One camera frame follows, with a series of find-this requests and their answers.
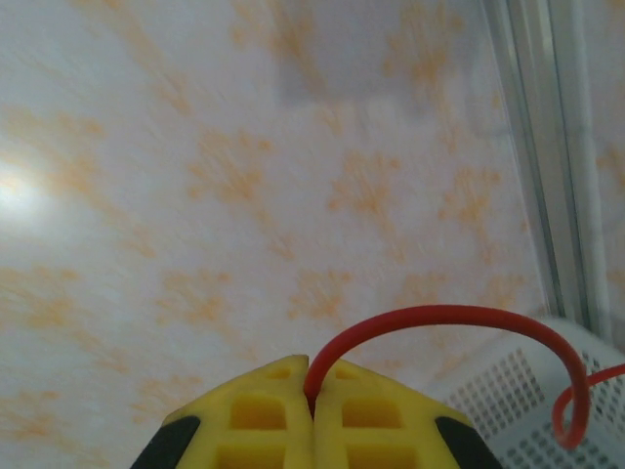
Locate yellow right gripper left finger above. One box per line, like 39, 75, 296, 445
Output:
129, 354, 313, 469

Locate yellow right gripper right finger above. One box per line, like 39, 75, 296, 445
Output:
314, 360, 499, 469

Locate red cable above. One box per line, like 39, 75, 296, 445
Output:
302, 304, 625, 450

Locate white perforated plastic basket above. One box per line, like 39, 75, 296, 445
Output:
441, 316, 625, 469

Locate aluminium frame post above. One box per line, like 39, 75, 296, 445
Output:
480, 0, 612, 338

